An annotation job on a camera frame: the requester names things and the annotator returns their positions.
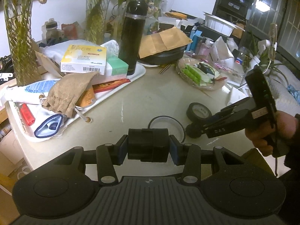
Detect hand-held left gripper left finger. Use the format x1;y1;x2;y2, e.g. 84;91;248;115
47;135;129;186

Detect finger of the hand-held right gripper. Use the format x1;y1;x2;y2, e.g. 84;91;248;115
211;97;253;122
199;112;254;134

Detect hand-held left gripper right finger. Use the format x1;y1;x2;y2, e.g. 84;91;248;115
169;135;252;185

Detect small black connector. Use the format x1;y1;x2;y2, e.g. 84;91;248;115
186;123;207;139

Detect black cylindrical part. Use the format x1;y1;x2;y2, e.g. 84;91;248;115
128;128;170;163

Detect person's right hand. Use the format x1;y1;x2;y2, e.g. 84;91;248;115
245;111;300;157

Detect black tape roll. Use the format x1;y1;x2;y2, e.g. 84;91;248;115
187;102;212;120

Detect white knitted blanket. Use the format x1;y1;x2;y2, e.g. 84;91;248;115
267;63;300;113

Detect white phone gimbal tripod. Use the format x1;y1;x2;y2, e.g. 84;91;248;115
226;23;279;107

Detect soda bottle with blue label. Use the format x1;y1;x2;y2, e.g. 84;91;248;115
233;47;246;72

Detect small black packet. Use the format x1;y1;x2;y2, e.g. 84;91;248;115
198;62;215;75

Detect white plastic bag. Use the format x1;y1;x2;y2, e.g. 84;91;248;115
208;36;236;67

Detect orange packet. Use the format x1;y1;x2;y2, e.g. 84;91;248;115
77;85;97;108

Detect red packet strip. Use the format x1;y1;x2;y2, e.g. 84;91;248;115
92;78;131;94

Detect round glass plate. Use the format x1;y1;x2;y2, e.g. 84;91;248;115
176;57;229;91

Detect wooden skewers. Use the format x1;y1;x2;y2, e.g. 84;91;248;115
159;62;174;74

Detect blue face mask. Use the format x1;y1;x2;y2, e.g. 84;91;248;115
34;114;68;138

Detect row of cosmetic boxes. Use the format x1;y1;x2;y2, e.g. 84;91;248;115
180;20;211;54

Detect white tray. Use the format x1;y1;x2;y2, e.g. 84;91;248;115
5;62;146;143

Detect white plastic container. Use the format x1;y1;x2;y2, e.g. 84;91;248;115
203;12;245;37

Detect green tissue pack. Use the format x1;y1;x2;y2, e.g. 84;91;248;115
104;57;129;78

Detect window with grille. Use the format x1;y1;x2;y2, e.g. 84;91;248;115
245;0;300;59

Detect dark shelf unit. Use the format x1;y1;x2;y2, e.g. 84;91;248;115
212;0;260;26

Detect brown paper envelope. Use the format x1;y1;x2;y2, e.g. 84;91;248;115
138;26;193;59

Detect yellow white medicine box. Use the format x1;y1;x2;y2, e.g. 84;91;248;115
60;44;108;75

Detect red lighter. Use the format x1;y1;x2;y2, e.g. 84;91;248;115
18;103;35;126

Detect white tube with blue print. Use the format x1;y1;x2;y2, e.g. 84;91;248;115
3;78;62;105

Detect plain cardboard carton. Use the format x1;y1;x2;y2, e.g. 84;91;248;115
0;131;31;185

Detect black thermos bottle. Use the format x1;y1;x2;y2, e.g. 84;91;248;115
118;1;148;76

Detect white plastic pouch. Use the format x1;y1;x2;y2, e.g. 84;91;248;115
44;40;118;64

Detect wooden side table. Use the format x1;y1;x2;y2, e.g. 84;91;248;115
0;102;14;123

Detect glass vase with green stems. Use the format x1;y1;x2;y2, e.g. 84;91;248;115
83;0;132;45

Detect glass vase with pale flowers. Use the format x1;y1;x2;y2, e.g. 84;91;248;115
0;0;85;87

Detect tan drawstring pouch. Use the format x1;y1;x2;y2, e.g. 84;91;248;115
41;71;100;118

